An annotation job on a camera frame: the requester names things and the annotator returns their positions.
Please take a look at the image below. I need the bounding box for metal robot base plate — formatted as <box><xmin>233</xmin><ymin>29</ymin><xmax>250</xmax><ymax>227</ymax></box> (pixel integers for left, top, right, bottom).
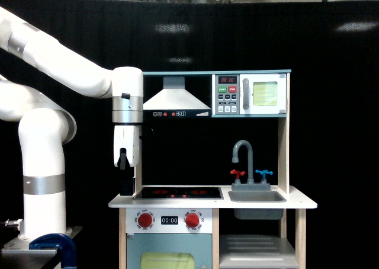
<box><xmin>1</xmin><ymin>226</ymin><xmax>83</xmax><ymax>255</ymax></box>

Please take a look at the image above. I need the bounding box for right red stove knob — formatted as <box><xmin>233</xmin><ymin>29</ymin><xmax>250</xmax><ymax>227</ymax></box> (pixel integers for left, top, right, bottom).
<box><xmin>185</xmin><ymin>213</ymin><xmax>200</xmax><ymax>228</ymax></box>

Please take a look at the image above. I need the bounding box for left red stove knob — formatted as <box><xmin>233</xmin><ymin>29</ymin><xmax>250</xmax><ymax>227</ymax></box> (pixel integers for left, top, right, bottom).
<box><xmin>137</xmin><ymin>213</ymin><xmax>153</xmax><ymax>228</ymax></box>

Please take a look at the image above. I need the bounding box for red faucet handle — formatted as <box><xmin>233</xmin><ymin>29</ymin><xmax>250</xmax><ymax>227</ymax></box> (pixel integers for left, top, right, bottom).
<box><xmin>230</xmin><ymin>169</ymin><xmax>246</xmax><ymax>184</ymax></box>

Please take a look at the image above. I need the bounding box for grey toy faucet spout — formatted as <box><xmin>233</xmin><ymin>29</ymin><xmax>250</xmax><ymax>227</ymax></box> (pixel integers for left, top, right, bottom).
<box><xmin>232</xmin><ymin>140</ymin><xmax>254</xmax><ymax>184</ymax></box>

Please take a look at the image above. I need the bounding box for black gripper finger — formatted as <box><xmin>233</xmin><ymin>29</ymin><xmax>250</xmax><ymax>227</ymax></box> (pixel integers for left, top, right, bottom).
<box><xmin>117</xmin><ymin>148</ymin><xmax>129</xmax><ymax>170</ymax></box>

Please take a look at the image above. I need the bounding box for red stove knob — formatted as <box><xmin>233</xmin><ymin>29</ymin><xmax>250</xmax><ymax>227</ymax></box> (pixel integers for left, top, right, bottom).
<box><xmin>185</xmin><ymin>213</ymin><xmax>200</xmax><ymax>228</ymax></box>
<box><xmin>137</xmin><ymin>213</ymin><xmax>153</xmax><ymax>228</ymax></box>

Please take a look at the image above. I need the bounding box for blue faucet handle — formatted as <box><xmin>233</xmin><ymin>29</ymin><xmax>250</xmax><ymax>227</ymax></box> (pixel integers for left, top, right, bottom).
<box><xmin>255</xmin><ymin>169</ymin><xmax>273</xmax><ymax>184</ymax></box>

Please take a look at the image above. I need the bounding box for blue C-clamp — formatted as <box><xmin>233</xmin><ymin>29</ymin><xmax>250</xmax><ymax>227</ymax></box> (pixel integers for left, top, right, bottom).
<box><xmin>29</xmin><ymin>233</ymin><xmax>78</xmax><ymax>269</ymax></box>

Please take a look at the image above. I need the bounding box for grey toy sink basin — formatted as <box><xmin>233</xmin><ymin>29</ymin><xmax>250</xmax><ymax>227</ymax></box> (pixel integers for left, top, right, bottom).
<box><xmin>229</xmin><ymin>183</ymin><xmax>286</xmax><ymax>220</ymax></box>

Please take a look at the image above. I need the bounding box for teal toy oven door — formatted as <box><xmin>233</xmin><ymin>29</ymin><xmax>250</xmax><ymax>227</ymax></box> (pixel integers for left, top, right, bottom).
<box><xmin>126</xmin><ymin>233</ymin><xmax>213</xmax><ymax>268</ymax></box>

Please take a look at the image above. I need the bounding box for grey lower shelf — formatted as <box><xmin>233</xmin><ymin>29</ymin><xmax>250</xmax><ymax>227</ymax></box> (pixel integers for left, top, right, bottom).
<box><xmin>220</xmin><ymin>235</ymin><xmax>299</xmax><ymax>268</ymax></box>

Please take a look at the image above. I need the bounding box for grey range hood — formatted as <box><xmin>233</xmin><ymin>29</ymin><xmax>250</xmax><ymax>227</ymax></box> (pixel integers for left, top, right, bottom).
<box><xmin>143</xmin><ymin>76</ymin><xmax>211</xmax><ymax>119</ymax></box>

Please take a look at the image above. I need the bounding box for white toy microwave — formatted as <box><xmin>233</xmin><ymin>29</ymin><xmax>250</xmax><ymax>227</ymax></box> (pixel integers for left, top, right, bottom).
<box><xmin>212</xmin><ymin>72</ymin><xmax>290</xmax><ymax>117</ymax></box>

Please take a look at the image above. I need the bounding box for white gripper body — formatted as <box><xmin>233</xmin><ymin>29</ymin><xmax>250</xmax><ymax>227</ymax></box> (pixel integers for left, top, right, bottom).
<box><xmin>113</xmin><ymin>125</ymin><xmax>141</xmax><ymax>167</ymax></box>

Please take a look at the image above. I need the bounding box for black curtain backdrop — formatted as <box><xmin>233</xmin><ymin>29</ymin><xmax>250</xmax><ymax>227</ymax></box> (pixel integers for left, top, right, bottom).
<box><xmin>1</xmin><ymin>0</ymin><xmax>378</xmax><ymax>268</ymax></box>

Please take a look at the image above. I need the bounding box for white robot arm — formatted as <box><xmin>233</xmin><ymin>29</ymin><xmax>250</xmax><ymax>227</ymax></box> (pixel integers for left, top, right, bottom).
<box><xmin>1</xmin><ymin>9</ymin><xmax>143</xmax><ymax>241</ymax></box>

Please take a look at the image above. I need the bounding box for black toy stovetop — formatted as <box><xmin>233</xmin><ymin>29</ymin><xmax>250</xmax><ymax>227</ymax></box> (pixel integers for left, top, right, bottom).
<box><xmin>134</xmin><ymin>186</ymin><xmax>222</xmax><ymax>200</ymax></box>

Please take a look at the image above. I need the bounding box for wooden toy kitchen frame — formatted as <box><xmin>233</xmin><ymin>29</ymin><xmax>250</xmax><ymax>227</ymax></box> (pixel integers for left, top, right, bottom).
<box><xmin>109</xmin><ymin>69</ymin><xmax>317</xmax><ymax>268</ymax></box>

